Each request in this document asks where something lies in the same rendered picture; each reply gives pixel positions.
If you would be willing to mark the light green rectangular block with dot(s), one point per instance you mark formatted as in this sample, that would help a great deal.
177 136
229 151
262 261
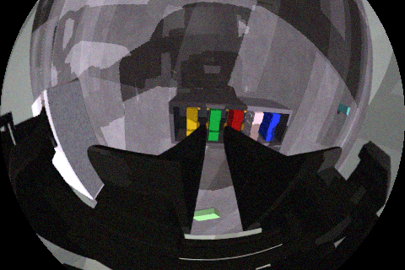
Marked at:
211 213

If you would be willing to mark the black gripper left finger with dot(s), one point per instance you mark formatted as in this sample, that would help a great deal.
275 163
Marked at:
173 175

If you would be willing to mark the teal rectangular block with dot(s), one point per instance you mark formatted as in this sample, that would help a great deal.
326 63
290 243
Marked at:
343 108

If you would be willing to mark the green blade fuse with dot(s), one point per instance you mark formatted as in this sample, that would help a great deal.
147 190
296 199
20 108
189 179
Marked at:
213 125

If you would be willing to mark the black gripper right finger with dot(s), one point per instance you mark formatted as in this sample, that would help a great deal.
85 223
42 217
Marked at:
262 177

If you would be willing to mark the red fuse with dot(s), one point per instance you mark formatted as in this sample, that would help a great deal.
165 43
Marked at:
235 119

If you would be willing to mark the yellow fuse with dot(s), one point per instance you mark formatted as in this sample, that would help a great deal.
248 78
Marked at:
191 120

